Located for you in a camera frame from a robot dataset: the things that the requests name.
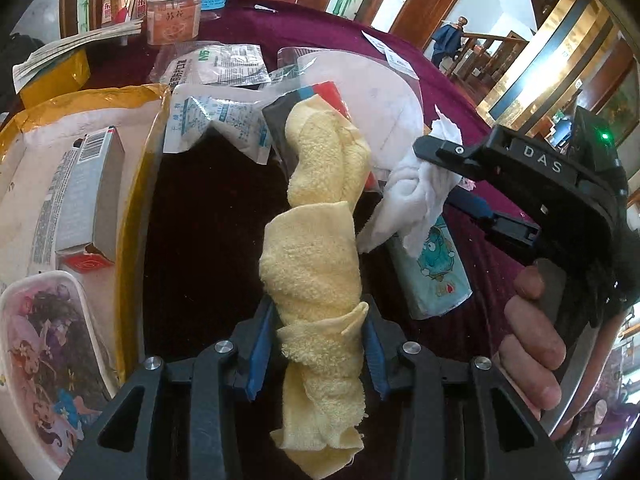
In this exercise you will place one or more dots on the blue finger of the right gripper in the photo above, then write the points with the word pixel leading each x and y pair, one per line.
pixel 474 207

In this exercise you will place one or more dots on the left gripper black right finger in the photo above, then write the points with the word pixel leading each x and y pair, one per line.
pixel 458 420

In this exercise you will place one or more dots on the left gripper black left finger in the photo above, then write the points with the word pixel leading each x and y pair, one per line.
pixel 180 412

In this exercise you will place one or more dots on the white cloth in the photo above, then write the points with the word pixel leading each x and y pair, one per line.
pixel 413 199

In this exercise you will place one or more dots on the cartoon print clear pouch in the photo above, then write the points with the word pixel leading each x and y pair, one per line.
pixel 56 377

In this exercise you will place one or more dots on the yellow terry towel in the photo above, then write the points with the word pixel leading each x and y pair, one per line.
pixel 310 268

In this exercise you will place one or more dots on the grey product box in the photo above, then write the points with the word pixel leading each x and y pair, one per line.
pixel 77 224

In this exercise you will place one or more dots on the person right hand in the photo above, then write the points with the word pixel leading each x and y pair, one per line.
pixel 530 354

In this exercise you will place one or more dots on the cartoon teal tissue pack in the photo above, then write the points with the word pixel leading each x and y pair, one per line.
pixel 435 282

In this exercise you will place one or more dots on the person in blue jacket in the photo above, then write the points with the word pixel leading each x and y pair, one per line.
pixel 447 40

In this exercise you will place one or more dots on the blue print plastic packet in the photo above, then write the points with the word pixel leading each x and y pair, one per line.
pixel 235 113

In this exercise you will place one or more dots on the maroon tablecloth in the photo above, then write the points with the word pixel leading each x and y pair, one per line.
pixel 309 267

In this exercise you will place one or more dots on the green print wet wipe packet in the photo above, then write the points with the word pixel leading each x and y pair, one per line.
pixel 202 62

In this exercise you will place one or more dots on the yellow padded envelope tray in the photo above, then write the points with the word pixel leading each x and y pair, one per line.
pixel 32 146

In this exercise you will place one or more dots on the clear plastic snack tub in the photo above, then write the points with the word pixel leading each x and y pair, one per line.
pixel 172 21

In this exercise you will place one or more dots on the yellow tape roll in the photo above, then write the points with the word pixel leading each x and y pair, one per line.
pixel 66 75

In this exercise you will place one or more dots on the stack of newspapers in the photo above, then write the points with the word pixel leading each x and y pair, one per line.
pixel 25 72

